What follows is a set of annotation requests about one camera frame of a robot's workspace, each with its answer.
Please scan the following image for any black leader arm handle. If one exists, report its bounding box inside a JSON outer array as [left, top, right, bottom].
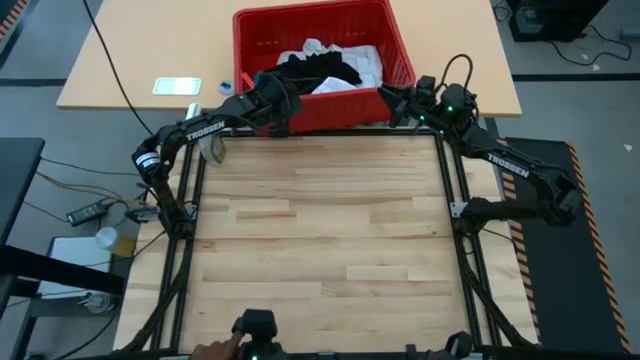
[[231, 308, 290, 360], [442, 330, 475, 360]]

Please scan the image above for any black power adapter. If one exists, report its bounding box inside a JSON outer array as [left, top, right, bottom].
[[66, 198, 110, 227]]

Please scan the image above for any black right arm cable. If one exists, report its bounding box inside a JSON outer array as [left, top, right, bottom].
[[438, 53, 475, 94]]

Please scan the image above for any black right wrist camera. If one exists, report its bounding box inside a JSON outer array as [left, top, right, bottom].
[[415, 74, 437, 104]]

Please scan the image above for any person's hand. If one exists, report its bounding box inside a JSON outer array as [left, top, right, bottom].
[[189, 332, 247, 360]]

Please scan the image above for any long black cable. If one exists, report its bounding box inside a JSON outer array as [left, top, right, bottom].
[[81, 0, 157, 139]]

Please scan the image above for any white board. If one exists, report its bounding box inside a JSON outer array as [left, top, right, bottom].
[[37, 236, 112, 301]]

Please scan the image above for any black garment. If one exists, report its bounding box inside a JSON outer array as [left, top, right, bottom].
[[259, 51, 364, 94]]

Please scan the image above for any black desk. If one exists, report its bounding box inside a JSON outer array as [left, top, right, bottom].
[[0, 137, 126, 321]]

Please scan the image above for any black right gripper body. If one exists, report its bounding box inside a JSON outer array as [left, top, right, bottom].
[[407, 94, 454, 134]]

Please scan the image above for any beige wooden table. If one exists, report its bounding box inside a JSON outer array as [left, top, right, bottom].
[[55, 0, 524, 119]]

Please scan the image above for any white button shirt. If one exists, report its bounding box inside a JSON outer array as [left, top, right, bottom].
[[277, 38, 385, 96]]

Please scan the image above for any red plastic laundry basket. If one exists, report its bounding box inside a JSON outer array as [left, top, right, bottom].
[[232, 0, 417, 135]]

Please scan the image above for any white rectangular device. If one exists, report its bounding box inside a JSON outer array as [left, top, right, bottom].
[[152, 76, 203, 97]]

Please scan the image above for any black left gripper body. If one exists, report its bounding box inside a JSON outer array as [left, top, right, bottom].
[[249, 72, 303, 137]]

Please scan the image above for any white cable bundle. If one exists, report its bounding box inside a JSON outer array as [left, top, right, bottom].
[[77, 292, 119, 315]]

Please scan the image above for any black striped-edge floor mat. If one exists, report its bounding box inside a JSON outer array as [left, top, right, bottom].
[[497, 137, 634, 355]]

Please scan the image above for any clear plastic bottle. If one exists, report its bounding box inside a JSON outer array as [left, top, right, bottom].
[[94, 226, 137, 259]]

